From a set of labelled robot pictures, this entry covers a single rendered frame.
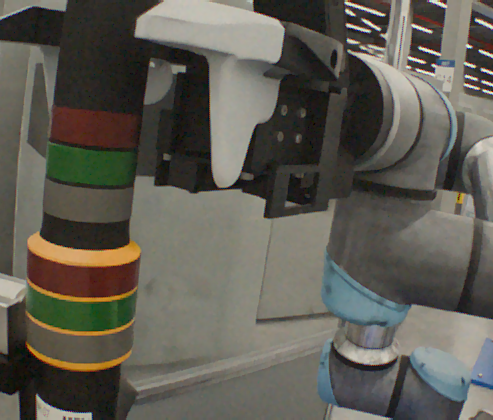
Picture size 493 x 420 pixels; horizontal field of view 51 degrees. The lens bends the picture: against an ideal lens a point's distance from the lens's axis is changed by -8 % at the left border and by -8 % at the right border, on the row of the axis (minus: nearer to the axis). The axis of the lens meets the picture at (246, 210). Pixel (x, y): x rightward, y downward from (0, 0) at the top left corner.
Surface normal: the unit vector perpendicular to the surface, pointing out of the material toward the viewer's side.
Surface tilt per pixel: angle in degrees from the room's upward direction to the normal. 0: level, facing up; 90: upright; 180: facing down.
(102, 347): 90
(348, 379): 101
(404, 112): 79
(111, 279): 90
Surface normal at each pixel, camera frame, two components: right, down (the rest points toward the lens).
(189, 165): -0.60, 0.07
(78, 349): 0.24, 0.22
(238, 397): 0.67, 0.24
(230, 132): 0.94, 0.19
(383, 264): -0.30, 0.21
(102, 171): 0.48, 0.24
